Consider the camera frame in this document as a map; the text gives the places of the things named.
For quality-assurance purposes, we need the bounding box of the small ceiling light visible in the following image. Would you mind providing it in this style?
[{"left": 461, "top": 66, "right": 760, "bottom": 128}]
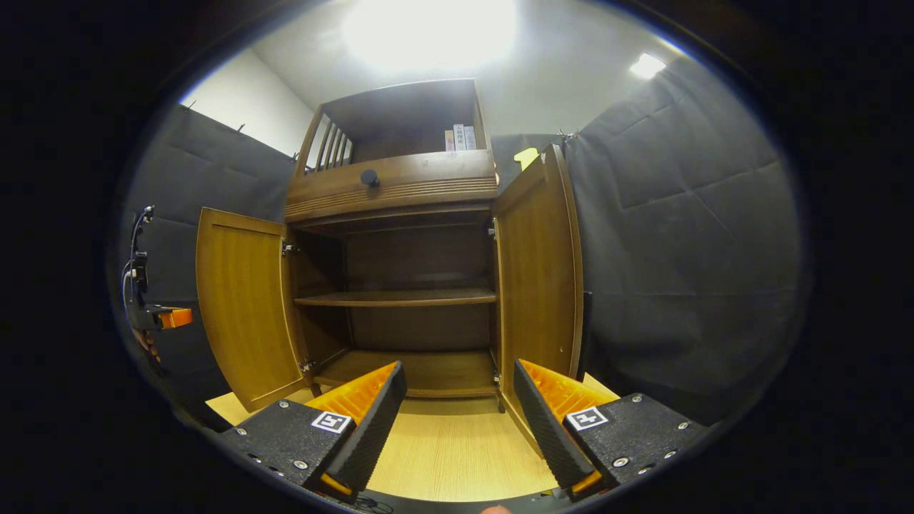
[{"left": 628, "top": 53, "right": 668, "bottom": 79}]

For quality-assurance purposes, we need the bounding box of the black backdrop cloth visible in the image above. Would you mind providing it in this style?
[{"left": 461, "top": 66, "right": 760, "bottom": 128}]
[{"left": 118, "top": 57, "right": 811, "bottom": 429}]

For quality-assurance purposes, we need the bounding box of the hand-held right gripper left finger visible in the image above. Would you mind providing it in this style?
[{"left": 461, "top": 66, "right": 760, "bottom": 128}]
[{"left": 218, "top": 361, "right": 408, "bottom": 500}]

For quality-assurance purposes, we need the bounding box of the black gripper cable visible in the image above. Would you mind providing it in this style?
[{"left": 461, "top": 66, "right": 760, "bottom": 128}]
[{"left": 121, "top": 214, "right": 141, "bottom": 309}]

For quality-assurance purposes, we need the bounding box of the wooden cabinet shelf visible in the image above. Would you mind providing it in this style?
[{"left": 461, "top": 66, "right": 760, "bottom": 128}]
[{"left": 293, "top": 288, "right": 498, "bottom": 308}]

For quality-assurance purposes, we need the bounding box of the large ceiling light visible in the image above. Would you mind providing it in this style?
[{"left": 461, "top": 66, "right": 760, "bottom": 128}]
[{"left": 343, "top": 0, "right": 518, "bottom": 72}]

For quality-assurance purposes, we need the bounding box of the wooden shoe cabinet door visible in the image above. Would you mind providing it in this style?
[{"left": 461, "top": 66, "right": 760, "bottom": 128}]
[
  {"left": 493, "top": 143, "right": 586, "bottom": 458},
  {"left": 196, "top": 207, "right": 315, "bottom": 413}
]

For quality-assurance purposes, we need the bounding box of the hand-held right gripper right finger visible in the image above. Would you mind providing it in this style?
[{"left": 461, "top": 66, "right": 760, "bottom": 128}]
[{"left": 512, "top": 358, "right": 708, "bottom": 500}]

